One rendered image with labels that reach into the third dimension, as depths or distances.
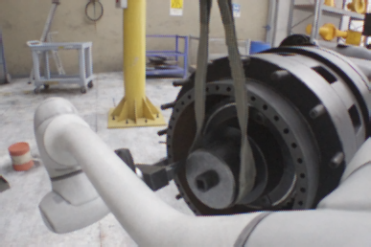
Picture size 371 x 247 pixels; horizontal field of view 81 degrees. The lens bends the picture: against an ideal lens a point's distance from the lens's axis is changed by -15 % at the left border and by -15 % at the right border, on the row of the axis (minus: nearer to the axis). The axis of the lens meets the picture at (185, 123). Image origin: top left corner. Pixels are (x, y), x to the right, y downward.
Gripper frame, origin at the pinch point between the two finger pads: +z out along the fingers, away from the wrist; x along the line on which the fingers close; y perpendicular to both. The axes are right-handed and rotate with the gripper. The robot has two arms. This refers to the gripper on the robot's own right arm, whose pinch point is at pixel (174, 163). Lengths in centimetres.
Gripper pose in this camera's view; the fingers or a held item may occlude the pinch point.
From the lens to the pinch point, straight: 73.3
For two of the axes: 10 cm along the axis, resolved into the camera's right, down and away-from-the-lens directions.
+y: 2.0, 9.7, 1.3
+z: 7.1, -2.4, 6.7
